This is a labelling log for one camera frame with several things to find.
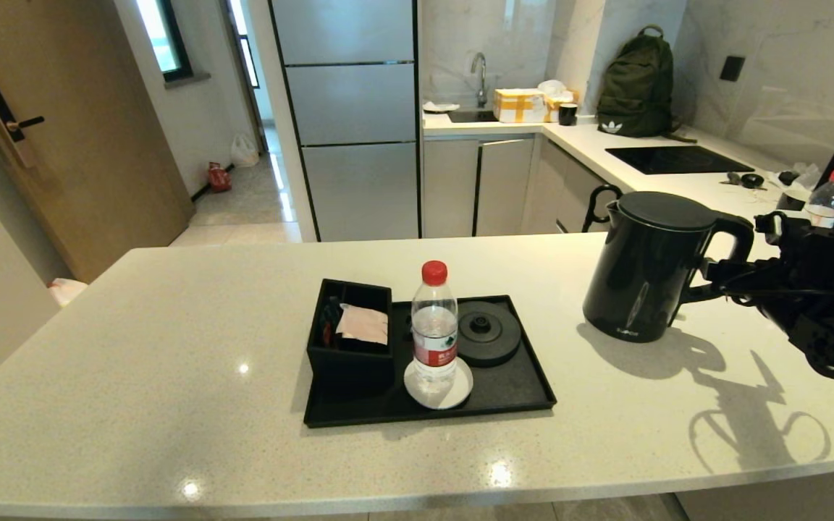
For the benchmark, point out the black wall socket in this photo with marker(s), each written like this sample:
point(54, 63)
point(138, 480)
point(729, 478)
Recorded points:
point(732, 69)

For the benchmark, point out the dark framed window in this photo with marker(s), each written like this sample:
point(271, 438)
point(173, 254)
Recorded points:
point(163, 36)

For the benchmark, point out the bunch of keys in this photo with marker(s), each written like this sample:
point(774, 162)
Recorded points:
point(730, 179)

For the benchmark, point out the black induction cooktop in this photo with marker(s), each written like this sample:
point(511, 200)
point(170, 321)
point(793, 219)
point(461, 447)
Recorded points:
point(677, 161)

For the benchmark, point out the black serving tray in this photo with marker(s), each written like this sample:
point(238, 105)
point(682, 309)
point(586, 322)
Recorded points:
point(359, 409)

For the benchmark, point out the crumpled clear plastic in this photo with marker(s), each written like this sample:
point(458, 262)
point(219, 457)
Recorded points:
point(808, 177)

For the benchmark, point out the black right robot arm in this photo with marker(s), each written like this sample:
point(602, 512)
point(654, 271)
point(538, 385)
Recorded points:
point(830, 325)

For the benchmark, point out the chrome kitchen faucet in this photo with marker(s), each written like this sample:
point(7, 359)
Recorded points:
point(481, 79)

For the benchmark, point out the dark green backpack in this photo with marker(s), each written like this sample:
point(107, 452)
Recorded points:
point(638, 87)

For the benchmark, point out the white box with yellow tape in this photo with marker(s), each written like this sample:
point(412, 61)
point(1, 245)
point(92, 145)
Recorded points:
point(518, 106)

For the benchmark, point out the grey kitchen base cabinet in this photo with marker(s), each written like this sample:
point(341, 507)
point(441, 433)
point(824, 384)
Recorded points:
point(504, 188)

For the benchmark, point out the white plastic bag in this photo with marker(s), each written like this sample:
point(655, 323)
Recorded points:
point(245, 152)

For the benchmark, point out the crumpled white bag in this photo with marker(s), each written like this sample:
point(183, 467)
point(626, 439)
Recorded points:
point(553, 88)

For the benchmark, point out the black kitchen sink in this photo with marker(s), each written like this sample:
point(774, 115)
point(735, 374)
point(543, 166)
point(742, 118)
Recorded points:
point(471, 116)

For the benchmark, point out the water bottle with mountain logo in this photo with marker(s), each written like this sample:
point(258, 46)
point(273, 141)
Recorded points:
point(434, 340)

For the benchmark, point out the small black round object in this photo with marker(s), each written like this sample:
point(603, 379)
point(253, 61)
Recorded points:
point(753, 181)

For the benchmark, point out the small black cup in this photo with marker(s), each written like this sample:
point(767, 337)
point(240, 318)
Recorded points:
point(567, 116)

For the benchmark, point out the brown wooden door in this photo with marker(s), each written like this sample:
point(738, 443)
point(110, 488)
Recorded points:
point(98, 145)

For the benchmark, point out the white trash bag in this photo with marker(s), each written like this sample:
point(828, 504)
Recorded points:
point(68, 291)

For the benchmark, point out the black electric kettle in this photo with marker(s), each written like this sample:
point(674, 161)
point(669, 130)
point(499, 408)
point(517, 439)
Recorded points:
point(641, 275)

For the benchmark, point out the black round kettle base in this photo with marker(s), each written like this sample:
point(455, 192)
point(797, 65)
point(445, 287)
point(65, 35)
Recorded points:
point(493, 333)

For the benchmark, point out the black organizer box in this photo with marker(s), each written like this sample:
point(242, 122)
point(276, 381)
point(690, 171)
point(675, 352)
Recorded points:
point(348, 369)

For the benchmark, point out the red bag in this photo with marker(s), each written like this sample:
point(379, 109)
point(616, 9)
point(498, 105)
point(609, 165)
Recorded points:
point(218, 178)

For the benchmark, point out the white dish cloth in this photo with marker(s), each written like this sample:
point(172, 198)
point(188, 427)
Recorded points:
point(440, 107)

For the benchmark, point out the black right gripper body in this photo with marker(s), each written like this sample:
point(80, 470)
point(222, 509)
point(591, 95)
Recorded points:
point(743, 282)

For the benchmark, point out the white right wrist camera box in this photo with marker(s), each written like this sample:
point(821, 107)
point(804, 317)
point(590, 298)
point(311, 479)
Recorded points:
point(768, 223)

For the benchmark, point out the silver refrigerator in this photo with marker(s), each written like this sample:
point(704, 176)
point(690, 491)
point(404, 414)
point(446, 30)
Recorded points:
point(352, 108)

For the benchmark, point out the small black gadget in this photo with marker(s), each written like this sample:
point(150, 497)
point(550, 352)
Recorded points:
point(788, 177)

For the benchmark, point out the plain red cap water bottle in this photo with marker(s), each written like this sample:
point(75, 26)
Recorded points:
point(826, 199)

